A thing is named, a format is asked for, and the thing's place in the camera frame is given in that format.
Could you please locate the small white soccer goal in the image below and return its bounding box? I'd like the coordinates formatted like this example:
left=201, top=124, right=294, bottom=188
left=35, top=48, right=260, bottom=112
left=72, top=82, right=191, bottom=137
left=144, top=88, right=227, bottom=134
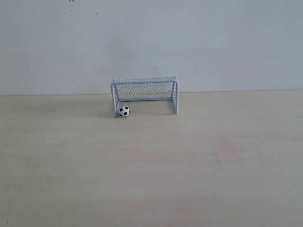
left=110, top=77, right=179, bottom=117

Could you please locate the black and white soccer ball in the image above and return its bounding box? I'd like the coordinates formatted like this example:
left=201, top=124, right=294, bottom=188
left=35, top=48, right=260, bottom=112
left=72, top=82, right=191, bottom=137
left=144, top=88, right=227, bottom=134
left=118, top=105, right=130, bottom=117

